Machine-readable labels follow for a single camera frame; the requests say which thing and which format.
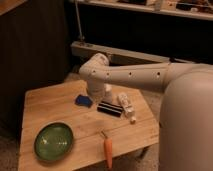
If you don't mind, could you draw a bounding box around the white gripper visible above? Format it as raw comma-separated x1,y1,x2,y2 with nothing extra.
87,81,105,103

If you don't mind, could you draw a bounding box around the green ceramic bowl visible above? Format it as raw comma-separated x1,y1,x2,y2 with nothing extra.
34,122,74,162

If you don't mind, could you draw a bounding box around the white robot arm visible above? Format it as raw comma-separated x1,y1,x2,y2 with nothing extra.
79,53,213,171

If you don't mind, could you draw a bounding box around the blue sponge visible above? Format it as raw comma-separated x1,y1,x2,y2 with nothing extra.
75,95,93,108

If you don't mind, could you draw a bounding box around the black striped box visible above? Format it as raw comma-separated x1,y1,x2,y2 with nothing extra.
97,101,123,117

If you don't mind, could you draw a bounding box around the white plastic bottle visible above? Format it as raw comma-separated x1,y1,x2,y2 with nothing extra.
117,92,136,124

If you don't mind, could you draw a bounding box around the metal vertical pole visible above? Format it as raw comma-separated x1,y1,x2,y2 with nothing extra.
74,0,85,44

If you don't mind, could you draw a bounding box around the orange carrot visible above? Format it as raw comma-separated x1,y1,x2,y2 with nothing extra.
101,131,113,170

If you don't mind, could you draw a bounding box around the upper shelf with items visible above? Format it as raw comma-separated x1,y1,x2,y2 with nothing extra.
68,0,213,21

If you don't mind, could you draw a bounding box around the grey metal shelf rail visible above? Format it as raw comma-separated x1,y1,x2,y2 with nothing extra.
70,41,193,65

